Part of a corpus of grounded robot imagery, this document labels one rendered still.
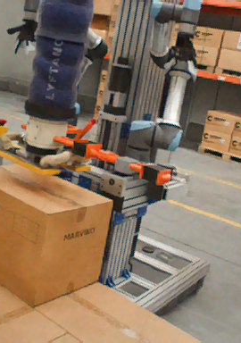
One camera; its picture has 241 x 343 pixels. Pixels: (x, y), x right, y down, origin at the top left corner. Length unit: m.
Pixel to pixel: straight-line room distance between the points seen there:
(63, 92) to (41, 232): 0.58
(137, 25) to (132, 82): 0.32
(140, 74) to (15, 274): 1.26
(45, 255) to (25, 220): 0.16
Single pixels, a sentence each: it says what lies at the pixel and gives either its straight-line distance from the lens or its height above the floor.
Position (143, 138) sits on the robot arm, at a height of 1.19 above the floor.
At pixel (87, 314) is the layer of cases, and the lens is 1.98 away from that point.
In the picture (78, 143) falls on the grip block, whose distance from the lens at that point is 1.87.
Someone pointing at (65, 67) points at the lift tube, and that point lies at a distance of 1.95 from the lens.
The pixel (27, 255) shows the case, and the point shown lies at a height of 0.74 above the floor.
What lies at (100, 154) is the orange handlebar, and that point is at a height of 1.19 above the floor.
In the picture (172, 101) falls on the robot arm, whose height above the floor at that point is 1.40.
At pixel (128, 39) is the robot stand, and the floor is 1.67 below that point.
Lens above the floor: 1.57
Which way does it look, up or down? 10 degrees down
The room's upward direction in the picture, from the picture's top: 10 degrees clockwise
